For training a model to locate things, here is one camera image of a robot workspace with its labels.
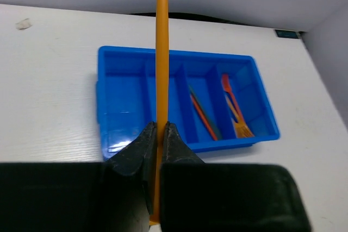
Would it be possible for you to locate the blue divided plastic tray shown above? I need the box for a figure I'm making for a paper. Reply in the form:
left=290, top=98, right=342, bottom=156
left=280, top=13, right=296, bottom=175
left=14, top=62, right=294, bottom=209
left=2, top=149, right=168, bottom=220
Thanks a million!
left=96, top=46, right=280, bottom=159

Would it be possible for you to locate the dark blue plastic knife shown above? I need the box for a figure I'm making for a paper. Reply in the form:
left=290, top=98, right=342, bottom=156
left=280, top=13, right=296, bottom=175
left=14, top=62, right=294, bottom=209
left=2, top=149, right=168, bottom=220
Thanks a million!
left=189, top=85, right=222, bottom=141

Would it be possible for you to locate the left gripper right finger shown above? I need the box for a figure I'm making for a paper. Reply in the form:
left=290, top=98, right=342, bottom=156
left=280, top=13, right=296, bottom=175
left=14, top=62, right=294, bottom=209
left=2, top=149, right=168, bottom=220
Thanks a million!
left=159, top=123, right=312, bottom=231

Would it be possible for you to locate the red-orange plastic fork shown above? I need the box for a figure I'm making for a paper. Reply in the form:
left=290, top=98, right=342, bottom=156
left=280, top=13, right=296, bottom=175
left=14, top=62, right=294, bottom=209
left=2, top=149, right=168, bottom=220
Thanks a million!
left=222, top=73, right=244, bottom=121

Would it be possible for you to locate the orange spoon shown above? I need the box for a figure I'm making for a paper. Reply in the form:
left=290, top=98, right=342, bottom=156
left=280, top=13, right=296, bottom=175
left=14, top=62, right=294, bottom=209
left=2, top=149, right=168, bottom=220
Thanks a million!
left=150, top=0, right=169, bottom=225

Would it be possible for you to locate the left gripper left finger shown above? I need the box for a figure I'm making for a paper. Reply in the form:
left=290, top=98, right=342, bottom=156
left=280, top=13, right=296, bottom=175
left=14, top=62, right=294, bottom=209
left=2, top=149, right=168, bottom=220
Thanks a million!
left=1, top=122, right=157, bottom=231

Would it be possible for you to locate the red-orange plastic knife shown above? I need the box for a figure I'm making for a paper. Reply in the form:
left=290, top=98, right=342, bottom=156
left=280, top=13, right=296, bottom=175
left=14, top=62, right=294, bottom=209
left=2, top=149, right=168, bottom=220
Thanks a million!
left=190, top=93, right=218, bottom=141

